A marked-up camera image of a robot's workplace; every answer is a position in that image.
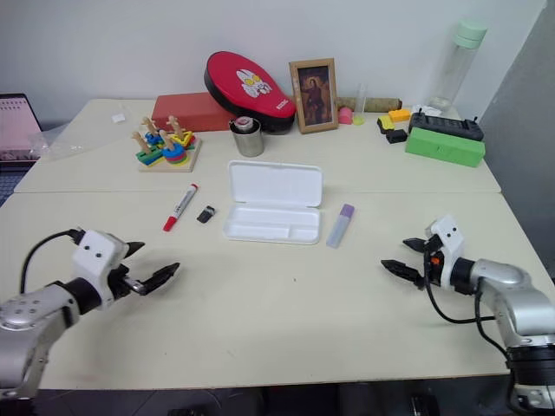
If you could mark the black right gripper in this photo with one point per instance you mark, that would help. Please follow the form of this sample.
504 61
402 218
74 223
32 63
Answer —
433 271

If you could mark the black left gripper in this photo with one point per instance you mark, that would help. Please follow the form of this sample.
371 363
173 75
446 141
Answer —
121 279

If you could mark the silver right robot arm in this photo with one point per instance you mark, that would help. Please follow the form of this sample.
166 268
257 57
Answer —
520 303

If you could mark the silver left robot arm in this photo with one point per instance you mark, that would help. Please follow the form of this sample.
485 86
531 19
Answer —
30 310

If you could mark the clear tube with purple cap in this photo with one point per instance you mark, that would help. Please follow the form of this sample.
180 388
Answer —
340 225

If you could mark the white plastic case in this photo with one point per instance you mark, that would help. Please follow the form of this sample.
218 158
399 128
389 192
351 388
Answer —
273 184

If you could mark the red black oval case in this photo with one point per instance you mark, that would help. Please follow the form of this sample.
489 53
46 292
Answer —
243 82

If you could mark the red white marker pen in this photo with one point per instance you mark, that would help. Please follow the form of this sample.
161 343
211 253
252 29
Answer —
182 207

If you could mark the wooden shape stacking toy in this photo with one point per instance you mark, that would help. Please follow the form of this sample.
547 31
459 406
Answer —
167 151

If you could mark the green rectangular box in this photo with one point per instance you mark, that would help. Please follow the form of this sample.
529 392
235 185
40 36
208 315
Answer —
444 148

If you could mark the small black block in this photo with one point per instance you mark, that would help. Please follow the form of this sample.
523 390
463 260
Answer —
396 136

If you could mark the yellow black block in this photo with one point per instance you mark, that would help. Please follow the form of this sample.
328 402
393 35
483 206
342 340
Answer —
386 123

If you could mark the black device with antennas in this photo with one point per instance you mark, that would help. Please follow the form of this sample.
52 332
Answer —
446 126

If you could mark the yellow orange block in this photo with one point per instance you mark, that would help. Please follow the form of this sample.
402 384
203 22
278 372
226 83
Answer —
400 115

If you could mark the small yellow-green toy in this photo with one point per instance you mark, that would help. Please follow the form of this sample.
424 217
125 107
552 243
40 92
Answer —
358 120

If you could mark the white crumpled tissue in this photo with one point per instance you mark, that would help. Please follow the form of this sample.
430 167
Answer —
427 110

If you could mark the clear plastic bag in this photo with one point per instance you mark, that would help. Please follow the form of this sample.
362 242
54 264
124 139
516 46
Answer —
56 145

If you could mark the small pink cylinder toy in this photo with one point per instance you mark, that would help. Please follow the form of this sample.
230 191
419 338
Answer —
345 116

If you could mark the steel cup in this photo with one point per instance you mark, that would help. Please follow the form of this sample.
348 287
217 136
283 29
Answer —
248 145

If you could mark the red rectangular box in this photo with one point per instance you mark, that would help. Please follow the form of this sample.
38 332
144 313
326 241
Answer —
182 110

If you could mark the brown rolled mat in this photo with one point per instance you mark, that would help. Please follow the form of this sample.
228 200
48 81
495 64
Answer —
381 103

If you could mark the clear plastic measuring cylinder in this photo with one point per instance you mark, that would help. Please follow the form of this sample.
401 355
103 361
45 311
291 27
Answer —
362 97

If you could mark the laptop screen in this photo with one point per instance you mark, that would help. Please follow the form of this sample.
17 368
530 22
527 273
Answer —
15 125

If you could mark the clear bottle with green lid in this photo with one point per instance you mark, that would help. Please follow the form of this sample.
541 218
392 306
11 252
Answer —
459 65

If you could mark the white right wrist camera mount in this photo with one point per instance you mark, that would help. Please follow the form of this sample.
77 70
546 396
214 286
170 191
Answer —
451 240

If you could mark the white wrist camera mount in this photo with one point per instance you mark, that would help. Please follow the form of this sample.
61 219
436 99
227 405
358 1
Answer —
93 255
451 240

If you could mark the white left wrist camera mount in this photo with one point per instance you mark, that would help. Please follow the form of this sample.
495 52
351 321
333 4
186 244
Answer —
93 255

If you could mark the wooden picture frame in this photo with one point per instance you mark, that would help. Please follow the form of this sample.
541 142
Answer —
314 95

